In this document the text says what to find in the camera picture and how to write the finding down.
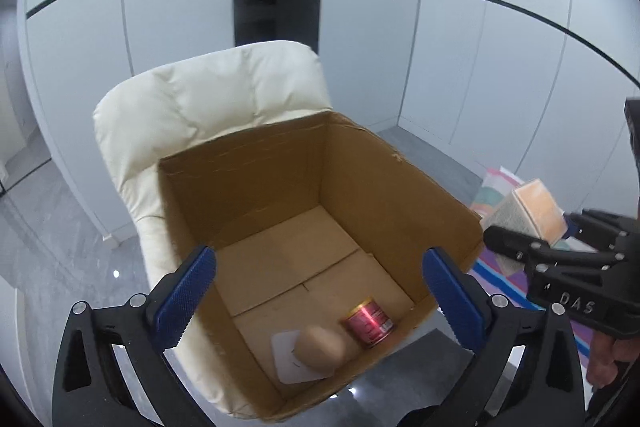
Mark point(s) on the red and gold can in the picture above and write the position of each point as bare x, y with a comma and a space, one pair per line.
370, 322

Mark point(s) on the striped colourful cloth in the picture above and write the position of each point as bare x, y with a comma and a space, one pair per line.
500, 267

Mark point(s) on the brown cardboard box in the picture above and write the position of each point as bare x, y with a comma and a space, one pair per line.
280, 187

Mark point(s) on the orange-topped sponge block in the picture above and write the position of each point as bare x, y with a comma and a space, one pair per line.
540, 207

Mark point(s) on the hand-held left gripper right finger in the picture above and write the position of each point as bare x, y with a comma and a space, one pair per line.
455, 302

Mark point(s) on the beige powder puff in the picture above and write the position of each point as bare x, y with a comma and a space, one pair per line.
317, 347

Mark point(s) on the cream padded chair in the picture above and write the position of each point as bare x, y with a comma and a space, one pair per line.
200, 97

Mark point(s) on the person's right hand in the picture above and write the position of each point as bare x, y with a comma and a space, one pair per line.
605, 357

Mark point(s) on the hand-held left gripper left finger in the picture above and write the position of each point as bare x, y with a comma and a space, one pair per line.
182, 302

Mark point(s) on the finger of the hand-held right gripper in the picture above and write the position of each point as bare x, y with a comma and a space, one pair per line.
510, 243
595, 227

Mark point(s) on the white card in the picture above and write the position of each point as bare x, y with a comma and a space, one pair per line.
285, 357

